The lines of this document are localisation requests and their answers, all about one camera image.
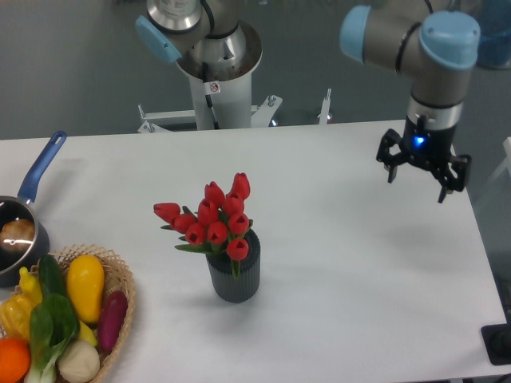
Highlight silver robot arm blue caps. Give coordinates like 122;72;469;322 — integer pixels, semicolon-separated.
135;1;481;195

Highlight purple eggplant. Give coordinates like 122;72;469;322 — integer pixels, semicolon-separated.
97;290;128;353

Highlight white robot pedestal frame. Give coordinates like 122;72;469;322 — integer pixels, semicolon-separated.
137;73;335;134

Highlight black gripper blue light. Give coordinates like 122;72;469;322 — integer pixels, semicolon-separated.
376;117;472;203

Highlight yellow squash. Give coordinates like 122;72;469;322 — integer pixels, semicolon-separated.
66;254;105;325

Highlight blue handled saucepan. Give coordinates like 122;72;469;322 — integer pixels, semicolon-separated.
1;131;67;287

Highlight yellow bell pepper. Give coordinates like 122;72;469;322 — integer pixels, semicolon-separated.
1;294;34;342

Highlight small yellow gourd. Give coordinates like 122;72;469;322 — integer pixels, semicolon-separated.
19;267;42;305

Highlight green cucumber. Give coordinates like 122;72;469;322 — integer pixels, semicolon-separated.
38;255;69;298

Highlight black device at table edge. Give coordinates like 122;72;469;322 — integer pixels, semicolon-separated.
481;323;510;365

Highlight woven wicker basket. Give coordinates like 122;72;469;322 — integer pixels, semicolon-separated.
0;243;137;383

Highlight dark grey ribbed vase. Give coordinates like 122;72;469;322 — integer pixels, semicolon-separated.
206;229;261;303

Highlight green bok choy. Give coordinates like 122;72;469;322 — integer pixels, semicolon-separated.
25;294;79;382

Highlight brown bread roll in pan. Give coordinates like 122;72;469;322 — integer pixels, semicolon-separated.
1;219;35;253

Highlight orange fruit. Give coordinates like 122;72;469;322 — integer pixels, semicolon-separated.
1;338;30;383

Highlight beige garlic bulb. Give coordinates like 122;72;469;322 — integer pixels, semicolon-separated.
57;340;100;383

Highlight red tulip bouquet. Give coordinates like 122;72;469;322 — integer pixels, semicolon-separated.
153;172;253;278

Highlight blue translucent container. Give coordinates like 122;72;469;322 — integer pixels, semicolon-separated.
475;1;510;69

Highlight yellow banana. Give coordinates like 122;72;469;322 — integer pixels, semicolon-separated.
77;321;97;347

